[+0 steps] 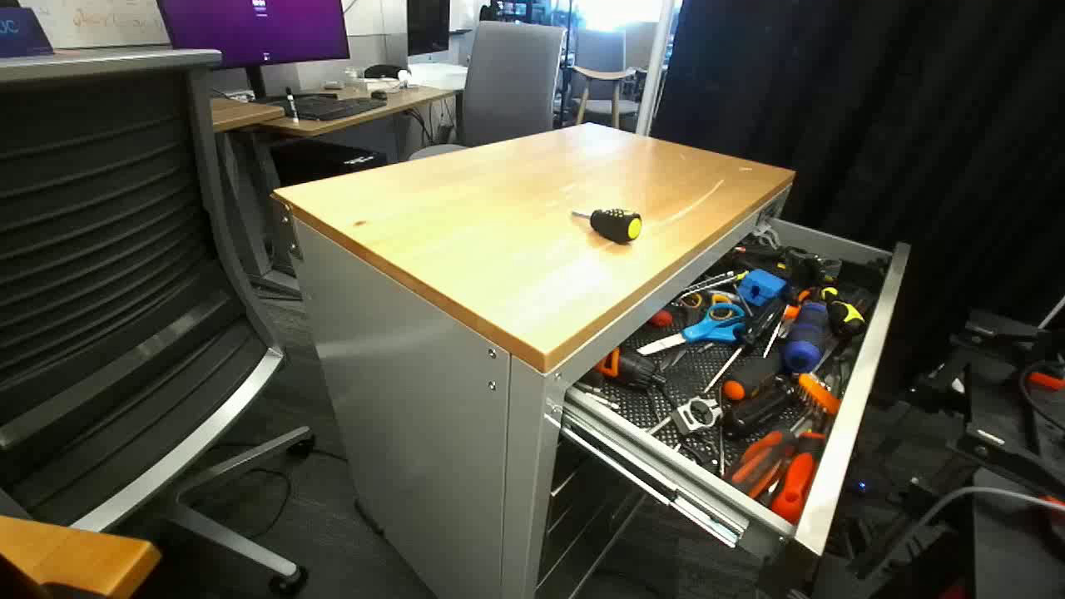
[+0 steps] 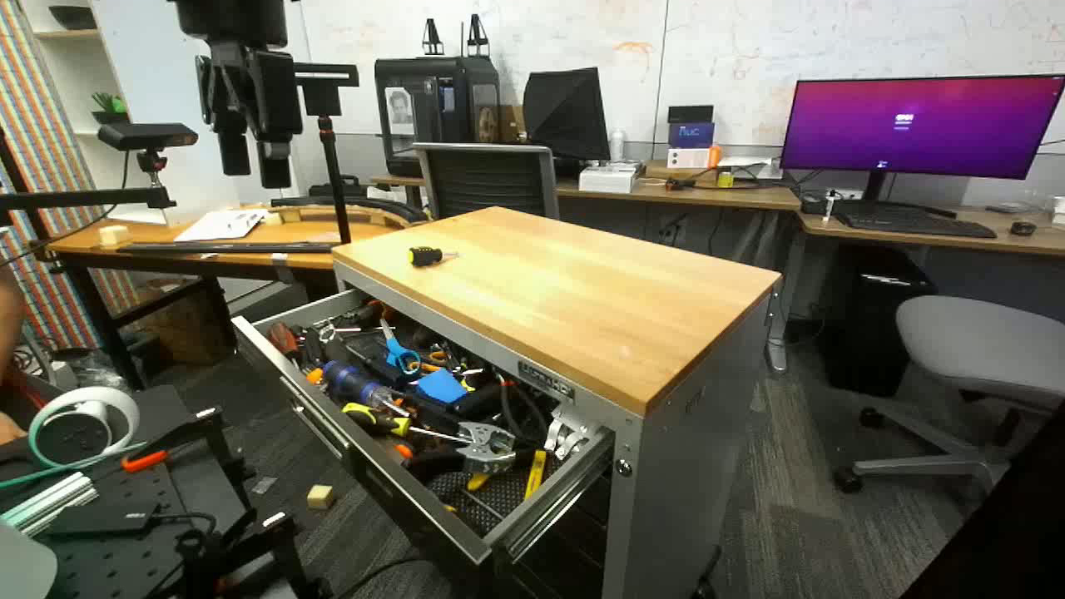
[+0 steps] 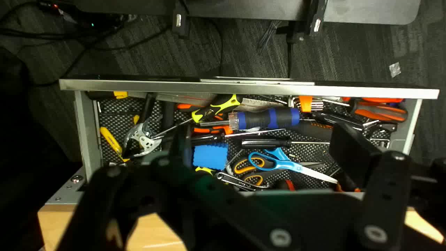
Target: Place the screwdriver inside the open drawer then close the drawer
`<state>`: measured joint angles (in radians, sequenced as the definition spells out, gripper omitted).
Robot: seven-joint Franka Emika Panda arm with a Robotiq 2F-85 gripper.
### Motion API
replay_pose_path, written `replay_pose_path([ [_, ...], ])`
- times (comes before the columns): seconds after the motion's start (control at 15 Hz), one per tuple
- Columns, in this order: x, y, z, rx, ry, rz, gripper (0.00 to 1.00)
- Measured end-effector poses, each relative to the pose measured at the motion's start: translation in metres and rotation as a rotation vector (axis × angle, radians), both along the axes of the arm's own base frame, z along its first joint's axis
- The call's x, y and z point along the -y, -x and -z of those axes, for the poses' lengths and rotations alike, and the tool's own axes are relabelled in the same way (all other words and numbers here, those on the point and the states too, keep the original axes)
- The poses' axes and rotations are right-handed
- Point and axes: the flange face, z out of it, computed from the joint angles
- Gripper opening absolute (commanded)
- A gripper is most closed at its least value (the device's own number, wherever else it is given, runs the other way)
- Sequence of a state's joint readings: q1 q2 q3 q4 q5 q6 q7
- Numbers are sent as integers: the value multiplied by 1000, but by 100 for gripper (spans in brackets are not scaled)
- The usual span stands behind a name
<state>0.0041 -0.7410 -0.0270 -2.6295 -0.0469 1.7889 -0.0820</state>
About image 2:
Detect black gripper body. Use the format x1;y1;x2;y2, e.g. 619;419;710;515
197;44;307;148

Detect grey metal tool drawer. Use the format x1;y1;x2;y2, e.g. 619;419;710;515
231;289;617;568

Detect white paper sheet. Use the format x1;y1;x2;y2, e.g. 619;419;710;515
174;206;270;247

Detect wooden side desk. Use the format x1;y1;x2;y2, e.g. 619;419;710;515
41;203;417;392

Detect small green plant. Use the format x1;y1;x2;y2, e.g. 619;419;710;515
90;90;132;126

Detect black horizontal boom bar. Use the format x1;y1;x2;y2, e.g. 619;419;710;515
0;184;181;215

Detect black 3D printer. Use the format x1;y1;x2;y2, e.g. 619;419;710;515
373;9;501;181

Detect black mesh office chair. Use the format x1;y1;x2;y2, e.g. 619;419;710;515
414;141;566;224

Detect light blue clamp tool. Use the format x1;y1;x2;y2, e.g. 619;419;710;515
375;327;425;380

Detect small blue box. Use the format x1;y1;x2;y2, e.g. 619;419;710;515
414;366;474;410

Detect black angled monitor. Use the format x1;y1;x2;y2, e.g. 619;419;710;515
519;65;611;174

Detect white and green tape roll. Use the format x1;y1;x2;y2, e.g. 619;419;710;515
24;383;143;473

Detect grey cabinet with wooden top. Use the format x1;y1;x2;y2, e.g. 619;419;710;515
328;203;784;599

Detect white flat box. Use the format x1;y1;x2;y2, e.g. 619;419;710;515
576;160;642;196

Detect silver pliers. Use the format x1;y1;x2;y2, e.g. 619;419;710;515
433;419;519;470

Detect white socket holder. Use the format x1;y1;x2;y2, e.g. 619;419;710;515
544;406;591;463

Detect black breadboard table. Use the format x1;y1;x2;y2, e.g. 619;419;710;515
0;383;328;599

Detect silver metal cylinder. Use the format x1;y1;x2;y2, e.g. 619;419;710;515
0;470;103;538

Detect yellow flat tool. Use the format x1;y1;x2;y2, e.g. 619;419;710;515
524;445;551;506

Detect blue and black box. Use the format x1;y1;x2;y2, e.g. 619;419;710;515
667;104;718;154

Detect long wooden desk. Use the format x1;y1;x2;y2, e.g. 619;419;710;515
373;163;1065;376

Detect black keyboard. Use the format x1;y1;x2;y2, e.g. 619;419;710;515
832;203;1001;242

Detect monitor with purple screen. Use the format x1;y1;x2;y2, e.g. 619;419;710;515
778;72;1065;211

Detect grey office chair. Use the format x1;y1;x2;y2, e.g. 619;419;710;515
830;289;1065;498

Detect black camera on tripod pole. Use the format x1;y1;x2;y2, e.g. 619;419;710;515
291;59;363;247

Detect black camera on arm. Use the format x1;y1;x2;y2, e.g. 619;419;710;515
94;121;204;181

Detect blue handled screwdriver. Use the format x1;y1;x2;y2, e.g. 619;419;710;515
323;360;393;410

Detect yellow and black handled screwdriver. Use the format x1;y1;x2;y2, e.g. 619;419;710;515
341;400;417;440

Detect orange handled tool on breadboard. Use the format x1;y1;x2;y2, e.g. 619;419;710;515
118;445;176;480

